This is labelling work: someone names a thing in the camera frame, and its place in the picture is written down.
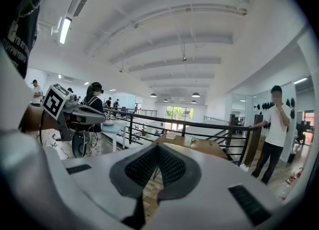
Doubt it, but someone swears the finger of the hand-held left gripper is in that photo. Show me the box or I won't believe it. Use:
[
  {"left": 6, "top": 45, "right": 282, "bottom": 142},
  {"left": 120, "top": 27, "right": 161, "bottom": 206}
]
[{"left": 74, "top": 105, "right": 107, "bottom": 125}]

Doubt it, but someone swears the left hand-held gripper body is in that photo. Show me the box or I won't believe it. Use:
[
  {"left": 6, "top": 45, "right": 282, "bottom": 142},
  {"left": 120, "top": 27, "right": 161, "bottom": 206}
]
[{"left": 41, "top": 83, "right": 80, "bottom": 142}]

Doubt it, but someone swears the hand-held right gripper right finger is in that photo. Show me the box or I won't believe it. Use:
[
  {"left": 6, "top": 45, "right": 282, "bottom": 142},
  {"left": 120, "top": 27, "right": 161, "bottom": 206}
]
[{"left": 158, "top": 143, "right": 202, "bottom": 201}]

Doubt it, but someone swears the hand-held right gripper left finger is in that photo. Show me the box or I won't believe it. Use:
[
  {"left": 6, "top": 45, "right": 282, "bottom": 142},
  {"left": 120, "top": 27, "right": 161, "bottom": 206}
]
[{"left": 109, "top": 143, "right": 160, "bottom": 200}]

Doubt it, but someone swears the light blue table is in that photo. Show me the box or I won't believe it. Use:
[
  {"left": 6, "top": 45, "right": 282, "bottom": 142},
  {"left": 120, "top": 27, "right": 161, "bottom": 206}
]
[{"left": 101, "top": 120, "right": 130, "bottom": 153}]

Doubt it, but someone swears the brown wooden table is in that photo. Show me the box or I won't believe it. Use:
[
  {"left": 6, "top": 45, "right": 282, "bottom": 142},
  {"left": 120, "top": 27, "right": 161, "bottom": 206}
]
[{"left": 152, "top": 133, "right": 229, "bottom": 161}]

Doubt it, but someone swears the person's black printed t-shirt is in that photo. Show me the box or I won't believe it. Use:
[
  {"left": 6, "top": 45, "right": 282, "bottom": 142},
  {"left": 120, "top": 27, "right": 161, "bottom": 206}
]
[{"left": 0, "top": 0, "right": 43, "bottom": 79}]

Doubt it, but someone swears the fluorescent tube light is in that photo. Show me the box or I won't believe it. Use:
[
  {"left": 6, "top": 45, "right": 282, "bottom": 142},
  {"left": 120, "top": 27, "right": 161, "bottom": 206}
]
[{"left": 59, "top": 16, "right": 73, "bottom": 45}]

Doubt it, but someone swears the dark metal railing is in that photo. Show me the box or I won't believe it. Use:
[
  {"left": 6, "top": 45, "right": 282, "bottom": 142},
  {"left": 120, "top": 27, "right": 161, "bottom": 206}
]
[{"left": 103, "top": 108, "right": 263, "bottom": 167}]

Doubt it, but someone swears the ceiling air conditioner vent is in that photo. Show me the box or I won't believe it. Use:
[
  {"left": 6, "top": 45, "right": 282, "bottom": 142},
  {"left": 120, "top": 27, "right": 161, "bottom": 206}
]
[{"left": 66, "top": 0, "right": 97, "bottom": 17}]

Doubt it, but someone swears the row of black caps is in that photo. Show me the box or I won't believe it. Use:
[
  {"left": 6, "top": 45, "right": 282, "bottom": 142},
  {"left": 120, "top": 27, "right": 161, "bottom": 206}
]
[{"left": 253, "top": 98, "right": 296, "bottom": 119}]

